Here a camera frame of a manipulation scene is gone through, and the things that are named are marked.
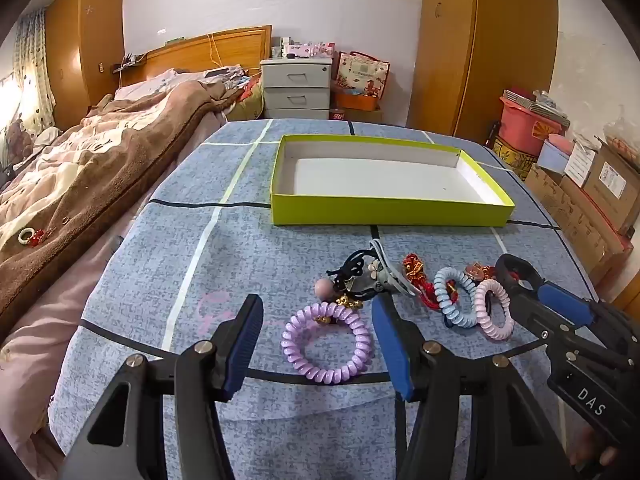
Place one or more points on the yellow black patterned box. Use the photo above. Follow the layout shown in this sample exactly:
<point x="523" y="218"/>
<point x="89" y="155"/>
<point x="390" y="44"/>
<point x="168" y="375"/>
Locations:
<point x="515" y="157"/>

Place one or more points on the patterned curtain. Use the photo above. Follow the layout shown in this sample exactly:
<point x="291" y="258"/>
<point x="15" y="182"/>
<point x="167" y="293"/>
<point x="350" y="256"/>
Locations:
<point x="35" y="70"/>

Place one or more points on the wooden wardrobe with star stickers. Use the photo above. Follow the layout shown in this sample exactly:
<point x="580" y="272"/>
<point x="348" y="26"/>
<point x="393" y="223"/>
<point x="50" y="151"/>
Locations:
<point x="85" y="45"/>

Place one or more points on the brown blanket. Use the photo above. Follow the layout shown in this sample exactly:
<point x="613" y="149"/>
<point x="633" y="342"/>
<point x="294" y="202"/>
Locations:
<point x="100" y="170"/>

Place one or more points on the grey flower hair band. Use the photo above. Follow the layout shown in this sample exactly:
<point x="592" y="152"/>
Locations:
<point x="387" y="272"/>

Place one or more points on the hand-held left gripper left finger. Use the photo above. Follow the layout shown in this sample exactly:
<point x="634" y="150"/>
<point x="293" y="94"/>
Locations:
<point x="245" y="345"/>

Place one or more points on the large cardboard box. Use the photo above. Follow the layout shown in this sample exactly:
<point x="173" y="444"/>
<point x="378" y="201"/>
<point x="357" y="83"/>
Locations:
<point x="615" y="185"/>

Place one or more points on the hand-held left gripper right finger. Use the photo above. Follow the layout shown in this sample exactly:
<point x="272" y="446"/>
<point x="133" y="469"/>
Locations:
<point x="392" y="350"/>

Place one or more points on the pink plastic bucket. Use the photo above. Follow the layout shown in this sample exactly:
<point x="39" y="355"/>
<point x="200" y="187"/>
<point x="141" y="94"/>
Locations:
<point x="520" y="130"/>

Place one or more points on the pink bed sheet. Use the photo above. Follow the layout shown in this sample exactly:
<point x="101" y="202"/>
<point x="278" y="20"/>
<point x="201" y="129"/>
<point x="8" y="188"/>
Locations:
<point x="40" y="350"/>

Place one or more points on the white drawer cabinet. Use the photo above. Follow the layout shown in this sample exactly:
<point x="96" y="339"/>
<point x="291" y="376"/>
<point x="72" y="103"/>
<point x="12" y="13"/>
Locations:
<point x="295" y="95"/>

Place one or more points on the red can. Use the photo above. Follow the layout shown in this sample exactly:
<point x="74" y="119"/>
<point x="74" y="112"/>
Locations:
<point x="338" y="115"/>

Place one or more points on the brown plush toy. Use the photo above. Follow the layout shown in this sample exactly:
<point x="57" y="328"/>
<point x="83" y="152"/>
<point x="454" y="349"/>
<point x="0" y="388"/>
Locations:
<point x="17" y="137"/>

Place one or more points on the long cardboard box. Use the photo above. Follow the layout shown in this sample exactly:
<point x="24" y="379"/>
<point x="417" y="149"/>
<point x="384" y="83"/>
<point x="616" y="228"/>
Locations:
<point x="565" y="210"/>

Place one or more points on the tall wooden wardrobe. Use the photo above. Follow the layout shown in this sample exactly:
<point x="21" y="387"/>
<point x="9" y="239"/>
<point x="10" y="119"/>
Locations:
<point x="480" y="50"/>

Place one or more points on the yellow-green cardboard box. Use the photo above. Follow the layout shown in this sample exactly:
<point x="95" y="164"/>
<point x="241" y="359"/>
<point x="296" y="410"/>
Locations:
<point x="380" y="212"/>

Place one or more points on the pale blue box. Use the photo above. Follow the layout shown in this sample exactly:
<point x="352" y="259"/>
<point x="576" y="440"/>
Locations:
<point x="552" y="160"/>

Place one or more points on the person's right hand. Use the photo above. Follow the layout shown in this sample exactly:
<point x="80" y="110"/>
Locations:
<point x="595" y="452"/>

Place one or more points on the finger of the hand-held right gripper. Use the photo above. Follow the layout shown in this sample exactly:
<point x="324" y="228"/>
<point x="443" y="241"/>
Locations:
<point x="565" y="304"/>
<point x="515" y="300"/>

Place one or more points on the red patterned gift bag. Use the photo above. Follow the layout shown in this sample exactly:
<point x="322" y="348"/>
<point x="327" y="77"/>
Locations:
<point x="360" y="72"/>

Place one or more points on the patterned pillow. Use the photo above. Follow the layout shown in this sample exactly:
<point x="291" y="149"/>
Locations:
<point x="250" y="102"/>

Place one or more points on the orange box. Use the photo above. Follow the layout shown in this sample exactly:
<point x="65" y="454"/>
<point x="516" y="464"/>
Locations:
<point x="355" y="102"/>

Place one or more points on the wooden headboard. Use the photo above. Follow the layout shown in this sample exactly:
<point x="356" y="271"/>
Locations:
<point x="225" y="50"/>

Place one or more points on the pink printed box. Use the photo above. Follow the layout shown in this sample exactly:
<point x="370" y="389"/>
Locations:
<point x="310" y="50"/>

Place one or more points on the white labelled box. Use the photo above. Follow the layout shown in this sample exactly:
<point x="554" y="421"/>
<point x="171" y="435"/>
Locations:
<point x="582" y="162"/>

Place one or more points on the red knot tassel charm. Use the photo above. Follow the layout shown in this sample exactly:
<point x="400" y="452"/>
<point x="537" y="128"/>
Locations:
<point x="415" y="270"/>

